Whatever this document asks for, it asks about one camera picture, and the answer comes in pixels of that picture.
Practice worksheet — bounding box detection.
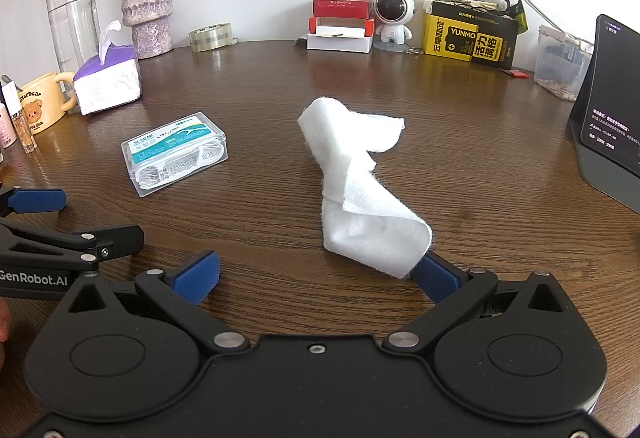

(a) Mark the person's left hand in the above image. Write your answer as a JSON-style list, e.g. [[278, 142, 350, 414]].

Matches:
[[0, 298, 13, 369]]

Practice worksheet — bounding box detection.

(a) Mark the pink cosmetic bottle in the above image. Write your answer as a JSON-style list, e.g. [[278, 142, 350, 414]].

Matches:
[[0, 103, 18, 149]]

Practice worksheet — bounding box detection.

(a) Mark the white cleaning cloth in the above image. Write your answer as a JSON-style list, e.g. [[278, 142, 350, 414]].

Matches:
[[297, 97, 433, 280]]

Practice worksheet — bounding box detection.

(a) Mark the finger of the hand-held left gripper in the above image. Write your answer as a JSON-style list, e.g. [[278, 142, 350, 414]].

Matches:
[[0, 185, 68, 220], [0, 217, 145, 265]]

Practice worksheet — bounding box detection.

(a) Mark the clear tape roll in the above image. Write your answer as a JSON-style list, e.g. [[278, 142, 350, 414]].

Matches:
[[188, 23, 236, 53]]

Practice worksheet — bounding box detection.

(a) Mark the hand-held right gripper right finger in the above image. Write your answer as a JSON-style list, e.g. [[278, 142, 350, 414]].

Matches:
[[382, 253, 573, 354]]

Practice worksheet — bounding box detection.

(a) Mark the small glass bottle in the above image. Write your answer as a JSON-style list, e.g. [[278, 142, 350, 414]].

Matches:
[[17, 111, 39, 154]]

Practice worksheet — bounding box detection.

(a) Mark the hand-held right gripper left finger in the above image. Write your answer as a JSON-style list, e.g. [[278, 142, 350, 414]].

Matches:
[[62, 249, 252, 354]]

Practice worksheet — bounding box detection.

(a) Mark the yellow bear mug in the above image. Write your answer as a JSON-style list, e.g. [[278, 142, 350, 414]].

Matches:
[[16, 71, 78, 135]]

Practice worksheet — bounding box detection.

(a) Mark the clear glass vase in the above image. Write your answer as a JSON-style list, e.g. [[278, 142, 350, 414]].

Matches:
[[45, 0, 102, 74]]

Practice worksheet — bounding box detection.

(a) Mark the clear plastic floss pick box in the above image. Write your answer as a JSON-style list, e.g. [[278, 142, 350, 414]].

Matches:
[[121, 111, 229, 197]]

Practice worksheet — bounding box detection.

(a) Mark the yellow black box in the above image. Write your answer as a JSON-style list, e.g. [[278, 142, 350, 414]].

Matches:
[[423, 1, 521, 70]]

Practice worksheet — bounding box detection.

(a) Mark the purple white tissue pack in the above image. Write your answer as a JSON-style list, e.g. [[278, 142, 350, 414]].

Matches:
[[73, 20, 143, 115]]

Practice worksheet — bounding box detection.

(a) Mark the clear lidded storage container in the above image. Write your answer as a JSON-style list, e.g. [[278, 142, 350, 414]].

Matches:
[[533, 24, 596, 102]]

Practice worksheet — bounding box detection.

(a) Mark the white cosmetic tube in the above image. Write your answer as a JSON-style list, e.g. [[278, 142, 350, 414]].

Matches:
[[0, 75, 21, 119]]

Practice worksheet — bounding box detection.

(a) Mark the thin metal wire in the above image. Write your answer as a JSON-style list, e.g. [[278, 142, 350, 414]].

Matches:
[[515, 0, 566, 36]]

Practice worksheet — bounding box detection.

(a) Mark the green black packet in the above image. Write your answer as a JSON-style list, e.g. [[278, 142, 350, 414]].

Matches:
[[505, 0, 530, 35]]

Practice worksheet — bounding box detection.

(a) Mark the open red white box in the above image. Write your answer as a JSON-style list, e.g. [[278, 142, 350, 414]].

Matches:
[[306, 16, 376, 53]]

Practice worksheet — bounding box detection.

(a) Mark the black tablet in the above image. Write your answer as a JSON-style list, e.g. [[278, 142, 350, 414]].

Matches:
[[568, 14, 640, 159]]

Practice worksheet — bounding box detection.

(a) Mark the white astronaut figure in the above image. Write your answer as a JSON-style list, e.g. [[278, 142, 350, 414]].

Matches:
[[372, 0, 417, 53]]

